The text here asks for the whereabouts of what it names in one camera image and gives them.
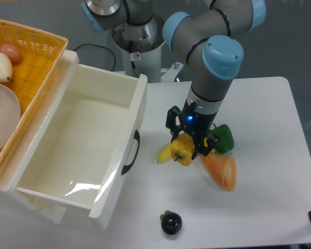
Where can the yellow woven basket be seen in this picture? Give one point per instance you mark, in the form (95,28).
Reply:
(41,51)

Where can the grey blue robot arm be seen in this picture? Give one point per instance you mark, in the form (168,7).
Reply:
(205,43)

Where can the yellow bell pepper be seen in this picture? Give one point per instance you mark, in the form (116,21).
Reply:
(182,149)

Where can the white plate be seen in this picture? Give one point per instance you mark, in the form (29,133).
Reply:
(9,114)

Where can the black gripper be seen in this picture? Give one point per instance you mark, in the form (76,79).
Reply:
(196,125)

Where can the yellow banana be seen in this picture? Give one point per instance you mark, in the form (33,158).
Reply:
(165,154)

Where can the orange bread wedge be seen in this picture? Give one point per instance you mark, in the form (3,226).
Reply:
(222,169)

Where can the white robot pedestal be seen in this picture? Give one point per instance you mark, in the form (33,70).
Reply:
(141,50)

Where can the pink peach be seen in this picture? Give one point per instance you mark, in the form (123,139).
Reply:
(12,52)

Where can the green bell pepper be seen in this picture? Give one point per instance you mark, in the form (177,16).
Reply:
(225,137)

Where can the white drawer cabinet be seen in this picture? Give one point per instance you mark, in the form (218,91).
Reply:
(16,155)

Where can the open white upper drawer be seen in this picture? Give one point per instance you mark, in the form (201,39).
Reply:
(90,144)

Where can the dark purple mangosteen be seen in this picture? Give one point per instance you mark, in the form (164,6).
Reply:
(171,222)

